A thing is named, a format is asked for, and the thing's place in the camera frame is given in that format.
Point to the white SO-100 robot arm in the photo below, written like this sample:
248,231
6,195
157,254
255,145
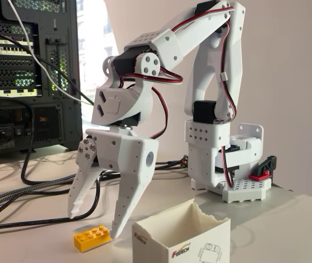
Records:
205,35

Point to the yellow toy brick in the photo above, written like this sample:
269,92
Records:
90,241

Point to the black and red clamp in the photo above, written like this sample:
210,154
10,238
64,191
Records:
264,168

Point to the black computer tower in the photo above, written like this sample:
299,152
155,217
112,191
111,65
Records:
22,68

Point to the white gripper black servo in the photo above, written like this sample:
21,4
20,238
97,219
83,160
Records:
123,152

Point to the white cardboard box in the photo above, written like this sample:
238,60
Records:
199,243

